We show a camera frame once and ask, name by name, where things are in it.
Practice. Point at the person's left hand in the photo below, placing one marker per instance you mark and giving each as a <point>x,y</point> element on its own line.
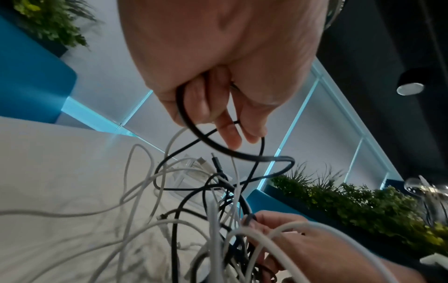
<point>224,38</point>

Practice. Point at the person's right hand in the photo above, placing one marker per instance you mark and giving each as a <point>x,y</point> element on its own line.
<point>322,254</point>

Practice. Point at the person's right forearm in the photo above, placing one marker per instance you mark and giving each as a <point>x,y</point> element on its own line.
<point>402,272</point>

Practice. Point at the dark long planter box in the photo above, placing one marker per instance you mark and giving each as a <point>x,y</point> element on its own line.
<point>350,235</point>

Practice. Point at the long green plant hedge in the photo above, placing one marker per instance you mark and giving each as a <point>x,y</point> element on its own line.
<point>367,207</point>

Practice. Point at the white charger adapter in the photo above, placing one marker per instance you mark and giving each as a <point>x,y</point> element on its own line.
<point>189,165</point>

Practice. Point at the small green potted plant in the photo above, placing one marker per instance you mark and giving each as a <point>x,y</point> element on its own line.
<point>52,19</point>

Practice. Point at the black round pendant lamp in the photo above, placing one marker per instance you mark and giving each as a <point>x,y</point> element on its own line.
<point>414,81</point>

